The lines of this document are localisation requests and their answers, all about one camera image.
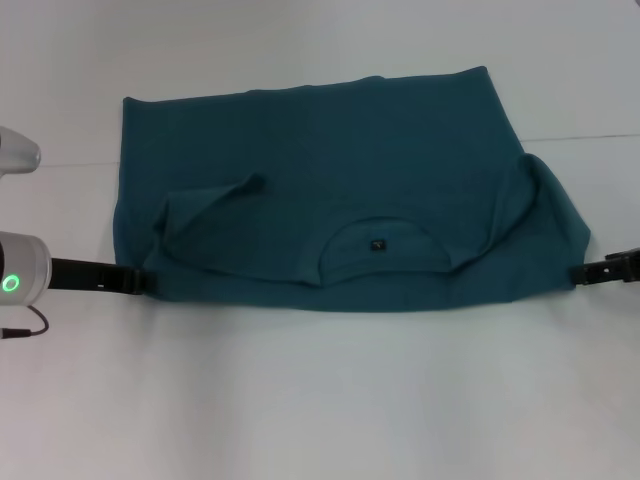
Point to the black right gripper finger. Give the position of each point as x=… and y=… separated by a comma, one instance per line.
x=592, y=274

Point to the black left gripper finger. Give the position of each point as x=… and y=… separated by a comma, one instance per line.
x=147, y=281

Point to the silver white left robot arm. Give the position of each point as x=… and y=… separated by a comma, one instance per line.
x=22, y=270

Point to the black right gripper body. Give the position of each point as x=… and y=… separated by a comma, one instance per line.
x=627, y=265

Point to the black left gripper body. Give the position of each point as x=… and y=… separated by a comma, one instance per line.
x=85, y=274

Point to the blue shirt with FREE print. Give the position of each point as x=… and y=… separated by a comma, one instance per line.
x=350, y=150

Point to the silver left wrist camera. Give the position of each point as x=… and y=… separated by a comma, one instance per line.
x=17, y=152

